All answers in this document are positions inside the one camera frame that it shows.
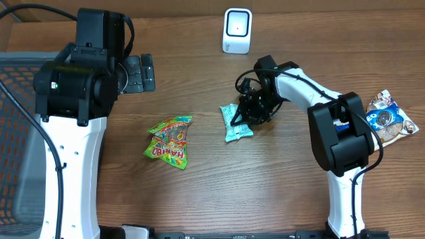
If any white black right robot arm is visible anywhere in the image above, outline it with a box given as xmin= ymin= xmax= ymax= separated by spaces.
xmin=230 ymin=55 xmax=375 ymax=238

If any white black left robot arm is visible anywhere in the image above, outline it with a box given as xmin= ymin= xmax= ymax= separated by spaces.
xmin=34 ymin=9 xmax=155 ymax=239

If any green Haribo gummy bag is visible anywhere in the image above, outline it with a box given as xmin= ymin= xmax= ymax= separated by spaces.
xmin=143 ymin=116 xmax=192 ymax=170

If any beige dried mushroom bag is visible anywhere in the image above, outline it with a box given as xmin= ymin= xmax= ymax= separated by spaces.
xmin=367 ymin=90 xmax=419 ymax=147

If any mint green tissue packet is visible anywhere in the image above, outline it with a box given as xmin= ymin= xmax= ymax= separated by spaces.
xmin=219 ymin=103 xmax=254 ymax=143

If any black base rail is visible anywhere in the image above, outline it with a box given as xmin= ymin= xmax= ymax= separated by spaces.
xmin=152 ymin=230 xmax=390 ymax=239

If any blue snack packet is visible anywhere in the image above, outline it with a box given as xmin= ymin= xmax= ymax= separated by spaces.
xmin=333 ymin=104 xmax=405 ymax=132

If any grey plastic lattice basket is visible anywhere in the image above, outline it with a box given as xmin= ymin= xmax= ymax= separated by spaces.
xmin=1 ymin=52 xmax=56 ymax=238

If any white barcode scanner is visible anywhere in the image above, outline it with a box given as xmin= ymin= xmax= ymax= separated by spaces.
xmin=222 ymin=8 xmax=252 ymax=54

